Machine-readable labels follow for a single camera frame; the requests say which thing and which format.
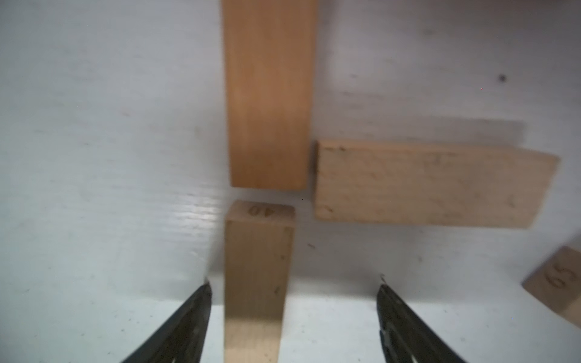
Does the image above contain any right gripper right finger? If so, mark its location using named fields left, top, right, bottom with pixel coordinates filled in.
left=376, top=281, right=465, bottom=363

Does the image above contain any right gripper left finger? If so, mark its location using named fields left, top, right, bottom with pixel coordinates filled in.
left=123, top=281, right=213, bottom=363

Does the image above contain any wooden block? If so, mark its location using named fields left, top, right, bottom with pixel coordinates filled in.
left=221, top=1, right=319, bottom=191
left=521, top=246, right=580, bottom=328
left=313, top=139, right=560, bottom=228
left=224, top=200, right=296, bottom=362

